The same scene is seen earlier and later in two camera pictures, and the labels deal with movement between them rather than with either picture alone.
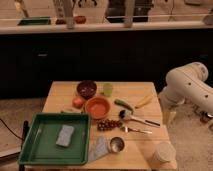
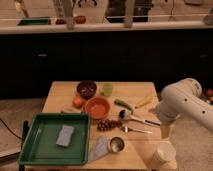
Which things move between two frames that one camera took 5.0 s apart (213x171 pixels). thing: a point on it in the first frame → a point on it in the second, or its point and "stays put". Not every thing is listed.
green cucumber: (125, 105) stays put
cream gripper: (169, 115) → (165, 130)
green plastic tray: (39, 143) stays put
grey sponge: (65, 136) stays put
